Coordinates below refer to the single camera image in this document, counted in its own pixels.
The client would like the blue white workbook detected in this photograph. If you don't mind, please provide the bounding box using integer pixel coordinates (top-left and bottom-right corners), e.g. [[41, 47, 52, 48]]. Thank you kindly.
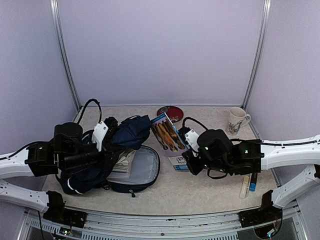
[[151, 113, 189, 171]]

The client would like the navy blue student backpack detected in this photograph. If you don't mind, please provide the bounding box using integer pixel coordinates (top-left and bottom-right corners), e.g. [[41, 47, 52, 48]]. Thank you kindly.
[[55, 115, 161, 197]]

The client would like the pink illustrated picture book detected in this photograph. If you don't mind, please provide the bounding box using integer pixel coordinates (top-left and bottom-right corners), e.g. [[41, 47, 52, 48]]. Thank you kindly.
[[113, 148, 137, 173]]

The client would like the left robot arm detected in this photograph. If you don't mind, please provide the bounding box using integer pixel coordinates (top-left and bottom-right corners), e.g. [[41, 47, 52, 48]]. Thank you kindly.
[[0, 121, 115, 223]]

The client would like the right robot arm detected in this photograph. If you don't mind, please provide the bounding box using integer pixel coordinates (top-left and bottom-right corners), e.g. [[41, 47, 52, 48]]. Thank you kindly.
[[178, 127, 320, 222]]

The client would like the red floral round plate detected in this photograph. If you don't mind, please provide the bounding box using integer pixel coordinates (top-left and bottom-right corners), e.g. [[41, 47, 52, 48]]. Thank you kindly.
[[156, 105, 184, 123]]

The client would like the cream highlighter pen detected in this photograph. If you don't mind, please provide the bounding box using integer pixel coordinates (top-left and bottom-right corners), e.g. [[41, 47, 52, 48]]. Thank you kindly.
[[239, 175, 248, 199]]

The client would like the white marker pen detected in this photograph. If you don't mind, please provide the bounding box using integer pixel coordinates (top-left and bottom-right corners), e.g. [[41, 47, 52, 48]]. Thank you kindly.
[[245, 174, 252, 198]]

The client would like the blue capped black marker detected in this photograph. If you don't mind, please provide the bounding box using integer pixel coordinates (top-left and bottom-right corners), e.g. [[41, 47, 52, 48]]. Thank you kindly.
[[249, 172, 258, 192]]

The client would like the white cartoon mug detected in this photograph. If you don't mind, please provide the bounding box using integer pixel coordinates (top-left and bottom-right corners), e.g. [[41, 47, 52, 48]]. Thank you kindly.
[[226, 107, 251, 136]]

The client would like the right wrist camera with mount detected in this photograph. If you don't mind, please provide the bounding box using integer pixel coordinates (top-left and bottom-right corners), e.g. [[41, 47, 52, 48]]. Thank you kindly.
[[178, 127, 199, 152]]

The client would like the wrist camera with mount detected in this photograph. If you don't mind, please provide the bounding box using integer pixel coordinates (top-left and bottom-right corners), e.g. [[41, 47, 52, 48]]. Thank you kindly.
[[91, 116, 118, 152], [178, 127, 199, 152]]

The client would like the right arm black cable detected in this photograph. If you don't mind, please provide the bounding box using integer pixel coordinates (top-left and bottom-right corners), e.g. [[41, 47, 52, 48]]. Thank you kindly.
[[181, 116, 208, 132]]

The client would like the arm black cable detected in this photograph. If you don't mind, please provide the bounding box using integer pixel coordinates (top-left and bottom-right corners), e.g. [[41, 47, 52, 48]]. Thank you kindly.
[[181, 116, 208, 132], [76, 98, 103, 125]]

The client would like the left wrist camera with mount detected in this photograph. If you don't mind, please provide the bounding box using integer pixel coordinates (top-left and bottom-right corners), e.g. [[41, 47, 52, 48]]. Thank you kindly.
[[91, 116, 118, 152]]

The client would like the front aluminium rail base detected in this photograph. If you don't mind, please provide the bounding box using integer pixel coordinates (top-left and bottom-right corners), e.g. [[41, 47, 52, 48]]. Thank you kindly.
[[16, 201, 309, 240]]

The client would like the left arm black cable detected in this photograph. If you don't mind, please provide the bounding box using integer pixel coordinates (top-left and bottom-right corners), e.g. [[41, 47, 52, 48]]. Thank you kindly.
[[76, 98, 103, 125]]

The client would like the right aluminium frame post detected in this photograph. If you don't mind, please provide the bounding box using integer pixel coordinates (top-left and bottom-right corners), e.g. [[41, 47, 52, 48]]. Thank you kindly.
[[241, 0, 272, 110]]

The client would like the aluminium frame post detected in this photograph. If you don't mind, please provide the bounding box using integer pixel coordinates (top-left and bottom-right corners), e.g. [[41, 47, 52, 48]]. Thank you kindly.
[[241, 0, 272, 110], [49, 0, 81, 112]]

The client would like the left aluminium frame post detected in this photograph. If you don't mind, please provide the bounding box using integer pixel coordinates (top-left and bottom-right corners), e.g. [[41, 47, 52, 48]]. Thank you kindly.
[[49, 0, 81, 112]]

